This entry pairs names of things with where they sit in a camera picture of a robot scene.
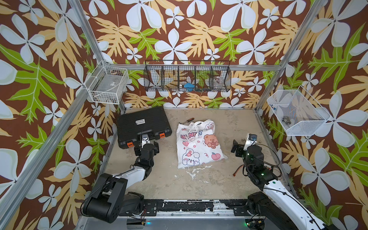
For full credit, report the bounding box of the white mesh basket right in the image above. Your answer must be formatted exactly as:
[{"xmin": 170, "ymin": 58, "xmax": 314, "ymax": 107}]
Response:
[{"xmin": 267, "ymin": 86, "xmax": 332, "ymax": 136}]

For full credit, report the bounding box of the white cartoon print pouch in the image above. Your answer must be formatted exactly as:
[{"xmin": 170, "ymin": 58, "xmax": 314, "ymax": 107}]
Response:
[{"xmin": 176, "ymin": 119, "xmax": 228, "ymax": 169}]

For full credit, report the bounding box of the white wire basket left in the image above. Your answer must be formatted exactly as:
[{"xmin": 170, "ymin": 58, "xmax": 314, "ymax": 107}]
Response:
[{"xmin": 85, "ymin": 61, "xmax": 129, "ymax": 104}]

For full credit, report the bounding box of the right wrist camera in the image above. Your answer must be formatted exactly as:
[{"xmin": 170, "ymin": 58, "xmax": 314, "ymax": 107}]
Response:
[{"xmin": 243, "ymin": 133, "xmax": 257, "ymax": 150}]

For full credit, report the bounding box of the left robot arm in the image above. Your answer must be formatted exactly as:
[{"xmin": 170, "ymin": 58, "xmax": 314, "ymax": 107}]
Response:
[{"xmin": 80, "ymin": 142, "xmax": 159, "ymax": 223}]

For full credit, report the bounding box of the blue object in basket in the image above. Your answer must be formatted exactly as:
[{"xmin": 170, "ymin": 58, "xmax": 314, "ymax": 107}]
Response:
[{"xmin": 184, "ymin": 83, "xmax": 195, "ymax": 92}]

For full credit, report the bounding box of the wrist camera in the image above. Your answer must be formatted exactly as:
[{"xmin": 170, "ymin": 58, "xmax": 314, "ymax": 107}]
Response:
[
  {"xmin": 141, "ymin": 134, "xmax": 150, "ymax": 148},
  {"xmin": 243, "ymin": 133, "xmax": 257, "ymax": 150}
]

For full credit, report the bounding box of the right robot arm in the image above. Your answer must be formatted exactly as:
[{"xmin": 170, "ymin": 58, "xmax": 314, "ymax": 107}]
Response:
[{"xmin": 231, "ymin": 140, "xmax": 337, "ymax": 230}]

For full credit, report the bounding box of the black plastic tool case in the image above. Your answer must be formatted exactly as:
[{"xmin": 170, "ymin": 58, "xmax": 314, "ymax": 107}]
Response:
[{"xmin": 117, "ymin": 107, "xmax": 172, "ymax": 149}]

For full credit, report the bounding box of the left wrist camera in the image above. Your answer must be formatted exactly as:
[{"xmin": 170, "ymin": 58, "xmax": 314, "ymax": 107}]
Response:
[{"xmin": 141, "ymin": 134, "xmax": 150, "ymax": 148}]

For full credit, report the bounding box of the black wire basket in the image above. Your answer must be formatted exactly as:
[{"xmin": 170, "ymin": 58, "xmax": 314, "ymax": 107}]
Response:
[{"xmin": 143, "ymin": 60, "xmax": 232, "ymax": 93}]

